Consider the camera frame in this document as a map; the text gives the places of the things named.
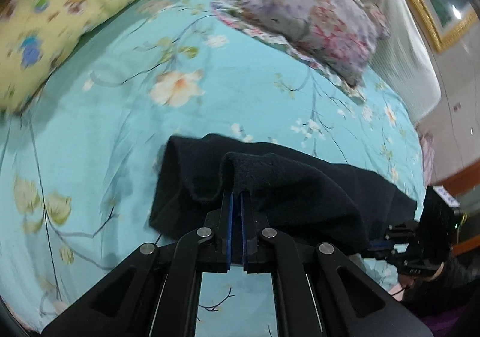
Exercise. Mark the teal floral bed sheet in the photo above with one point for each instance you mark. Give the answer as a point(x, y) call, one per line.
point(112, 157)

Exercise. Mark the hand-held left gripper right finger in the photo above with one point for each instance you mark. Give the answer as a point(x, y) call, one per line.
point(244, 232)

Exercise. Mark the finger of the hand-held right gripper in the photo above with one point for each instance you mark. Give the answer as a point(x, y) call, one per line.
point(386, 252)
point(403, 230)

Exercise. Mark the person's right forearm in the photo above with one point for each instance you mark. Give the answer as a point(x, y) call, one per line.
point(446, 284)

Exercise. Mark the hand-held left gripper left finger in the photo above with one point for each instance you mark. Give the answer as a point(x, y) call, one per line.
point(229, 232)

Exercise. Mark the white padded headboard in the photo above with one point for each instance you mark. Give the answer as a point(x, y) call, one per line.
point(405, 41)

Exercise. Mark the person's right hand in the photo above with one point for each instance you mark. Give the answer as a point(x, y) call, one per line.
point(404, 282)

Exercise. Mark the yellow cartoon print pillow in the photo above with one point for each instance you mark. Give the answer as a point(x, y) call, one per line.
point(56, 11)

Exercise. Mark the purple floral pillow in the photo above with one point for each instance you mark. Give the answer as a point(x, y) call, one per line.
point(307, 11)

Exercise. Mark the pink cloth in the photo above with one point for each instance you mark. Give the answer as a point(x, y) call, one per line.
point(427, 157)

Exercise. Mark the black pants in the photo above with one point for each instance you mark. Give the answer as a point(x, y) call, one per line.
point(300, 191)

